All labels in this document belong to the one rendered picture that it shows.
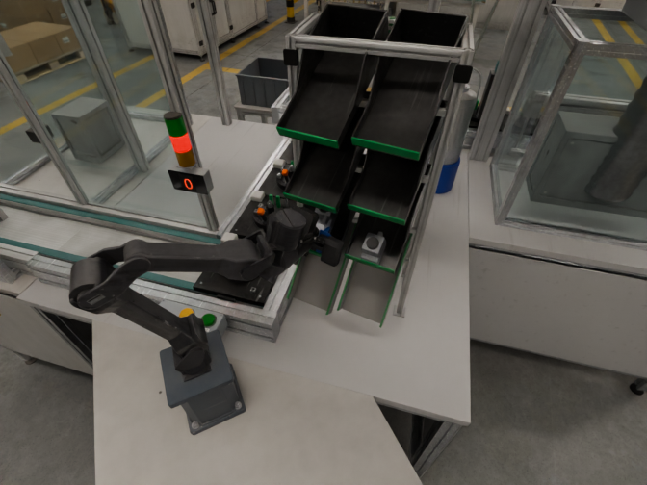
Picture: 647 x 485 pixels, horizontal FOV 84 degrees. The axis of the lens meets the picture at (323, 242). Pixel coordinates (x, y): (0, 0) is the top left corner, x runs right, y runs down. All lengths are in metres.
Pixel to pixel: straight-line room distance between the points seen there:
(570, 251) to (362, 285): 0.92
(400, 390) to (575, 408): 1.38
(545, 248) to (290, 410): 1.13
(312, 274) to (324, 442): 0.44
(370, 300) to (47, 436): 1.78
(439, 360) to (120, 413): 0.90
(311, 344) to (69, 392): 1.56
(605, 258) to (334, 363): 1.12
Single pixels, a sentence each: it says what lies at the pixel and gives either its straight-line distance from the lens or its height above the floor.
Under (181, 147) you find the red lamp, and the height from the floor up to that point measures 1.33.
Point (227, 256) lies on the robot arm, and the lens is 0.66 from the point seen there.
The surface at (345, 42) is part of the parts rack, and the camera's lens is 0.76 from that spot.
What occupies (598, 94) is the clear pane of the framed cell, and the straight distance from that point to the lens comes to 1.44.
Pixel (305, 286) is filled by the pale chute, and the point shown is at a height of 1.02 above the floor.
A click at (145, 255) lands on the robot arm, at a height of 1.45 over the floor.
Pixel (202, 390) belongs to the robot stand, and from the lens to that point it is 0.91.
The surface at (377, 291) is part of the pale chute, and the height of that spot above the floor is 1.05.
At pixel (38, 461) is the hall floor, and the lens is 2.31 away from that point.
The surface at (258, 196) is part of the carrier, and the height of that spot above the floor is 0.99.
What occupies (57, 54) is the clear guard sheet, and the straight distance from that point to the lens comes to 1.33.
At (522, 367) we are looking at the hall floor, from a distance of 2.34.
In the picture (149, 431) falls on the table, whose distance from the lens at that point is 1.14.
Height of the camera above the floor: 1.86
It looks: 45 degrees down
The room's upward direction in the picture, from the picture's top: straight up
